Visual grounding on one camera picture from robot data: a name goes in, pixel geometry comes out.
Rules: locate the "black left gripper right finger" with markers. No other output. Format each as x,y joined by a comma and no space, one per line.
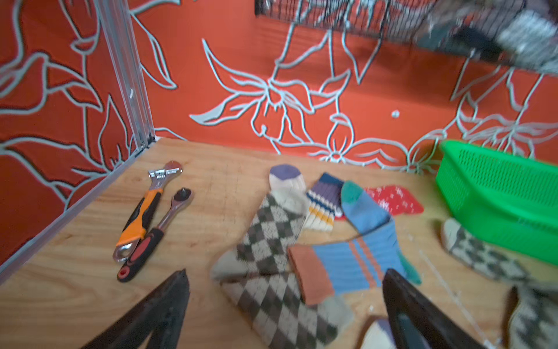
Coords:
416,322

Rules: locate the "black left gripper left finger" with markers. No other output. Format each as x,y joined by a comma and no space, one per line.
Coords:
157,318

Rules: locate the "blue striped sock orange cuff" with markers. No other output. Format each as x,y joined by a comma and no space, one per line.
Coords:
361,263

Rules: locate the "brown argyle sock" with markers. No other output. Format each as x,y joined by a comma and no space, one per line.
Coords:
533,322
257,277

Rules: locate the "cream striped sock purple toe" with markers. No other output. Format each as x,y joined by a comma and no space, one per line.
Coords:
378,336

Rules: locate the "red black ratchet wrench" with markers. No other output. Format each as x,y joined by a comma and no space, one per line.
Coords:
139,257

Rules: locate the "red snowflake sock far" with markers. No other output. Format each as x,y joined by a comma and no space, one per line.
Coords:
394,198

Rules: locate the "cream striped sock far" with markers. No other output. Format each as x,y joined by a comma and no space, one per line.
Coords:
325,203

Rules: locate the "green plastic basket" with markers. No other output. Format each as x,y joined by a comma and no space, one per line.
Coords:
500,198

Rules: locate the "orange handled adjustable wrench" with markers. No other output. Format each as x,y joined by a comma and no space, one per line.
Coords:
137,225

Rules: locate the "black wire wall basket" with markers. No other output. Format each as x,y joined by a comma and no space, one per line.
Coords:
522,34

